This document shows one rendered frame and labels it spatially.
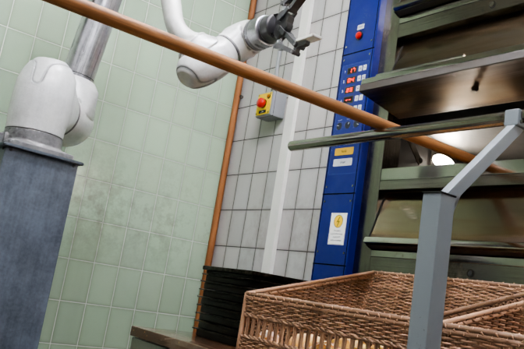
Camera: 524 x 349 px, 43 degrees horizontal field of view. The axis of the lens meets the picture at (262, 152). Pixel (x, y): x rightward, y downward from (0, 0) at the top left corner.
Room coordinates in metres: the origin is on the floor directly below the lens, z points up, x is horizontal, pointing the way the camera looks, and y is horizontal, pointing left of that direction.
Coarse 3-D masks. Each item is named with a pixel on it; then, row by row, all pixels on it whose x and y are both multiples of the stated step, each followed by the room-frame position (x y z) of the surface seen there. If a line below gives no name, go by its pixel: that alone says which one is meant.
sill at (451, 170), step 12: (384, 168) 2.05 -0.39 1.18; (396, 168) 2.00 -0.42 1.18; (408, 168) 1.96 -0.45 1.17; (420, 168) 1.93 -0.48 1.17; (432, 168) 1.89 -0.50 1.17; (444, 168) 1.85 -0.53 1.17; (456, 168) 1.82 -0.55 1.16; (492, 168) 1.73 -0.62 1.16; (504, 168) 1.70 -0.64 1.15; (516, 168) 1.67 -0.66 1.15; (384, 180) 2.04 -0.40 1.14
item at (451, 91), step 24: (432, 72) 1.73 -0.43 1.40; (456, 72) 1.67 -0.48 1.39; (480, 72) 1.64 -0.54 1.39; (504, 72) 1.60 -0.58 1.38; (384, 96) 1.94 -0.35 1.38; (408, 96) 1.89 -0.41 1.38; (432, 96) 1.85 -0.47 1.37; (456, 96) 1.80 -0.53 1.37; (480, 96) 1.76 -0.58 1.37; (504, 96) 1.72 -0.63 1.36
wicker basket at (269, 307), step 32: (288, 288) 1.79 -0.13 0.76; (320, 288) 1.86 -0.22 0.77; (352, 288) 1.94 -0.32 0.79; (448, 288) 1.77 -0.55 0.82; (480, 288) 1.69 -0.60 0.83; (512, 288) 1.62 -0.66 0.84; (256, 320) 1.74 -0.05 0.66; (288, 320) 1.57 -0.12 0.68; (320, 320) 1.49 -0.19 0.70; (352, 320) 1.41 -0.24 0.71; (384, 320) 1.34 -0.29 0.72
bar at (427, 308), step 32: (384, 128) 1.56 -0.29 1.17; (416, 128) 1.47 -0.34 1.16; (448, 128) 1.40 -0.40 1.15; (480, 128) 1.34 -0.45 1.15; (512, 128) 1.25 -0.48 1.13; (480, 160) 1.20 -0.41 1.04; (448, 192) 1.15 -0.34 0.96; (448, 224) 1.14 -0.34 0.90; (416, 256) 1.15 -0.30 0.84; (448, 256) 1.14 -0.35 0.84; (416, 288) 1.14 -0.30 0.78; (416, 320) 1.14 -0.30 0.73
